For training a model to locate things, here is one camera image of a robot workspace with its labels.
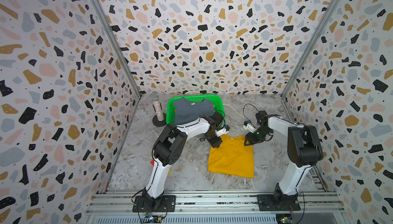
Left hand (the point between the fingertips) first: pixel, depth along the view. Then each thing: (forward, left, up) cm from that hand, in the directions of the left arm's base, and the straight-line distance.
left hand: (218, 142), depth 94 cm
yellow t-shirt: (-9, -8, -2) cm, 12 cm away
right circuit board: (-39, -28, -2) cm, 48 cm away
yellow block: (-24, +22, +23) cm, 40 cm away
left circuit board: (-38, +32, -1) cm, 50 cm away
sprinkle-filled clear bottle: (+14, +35, +27) cm, 46 cm away
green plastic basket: (+31, -1, +5) cm, 31 cm away
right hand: (0, -20, -1) cm, 20 cm away
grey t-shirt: (+22, +21, +3) cm, 30 cm away
